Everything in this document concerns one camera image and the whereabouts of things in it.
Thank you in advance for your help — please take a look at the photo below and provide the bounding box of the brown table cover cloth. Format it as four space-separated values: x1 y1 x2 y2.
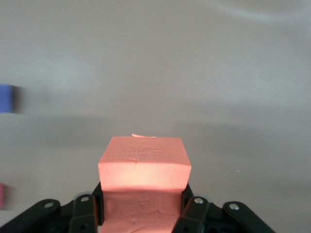
0 0 311 233

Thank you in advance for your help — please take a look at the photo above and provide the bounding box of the orange foam cube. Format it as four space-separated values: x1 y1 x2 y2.
98 134 192 233

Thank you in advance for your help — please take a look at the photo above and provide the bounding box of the red foam cube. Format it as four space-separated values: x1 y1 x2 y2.
0 183 6 210

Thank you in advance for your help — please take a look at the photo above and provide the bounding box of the purple foam cube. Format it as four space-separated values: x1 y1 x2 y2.
0 83 15 114

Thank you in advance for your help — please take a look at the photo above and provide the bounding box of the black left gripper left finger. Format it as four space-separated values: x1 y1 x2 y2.
0 182 105 233

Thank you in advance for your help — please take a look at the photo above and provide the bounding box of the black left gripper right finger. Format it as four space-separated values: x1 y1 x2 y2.
171 182 276 233

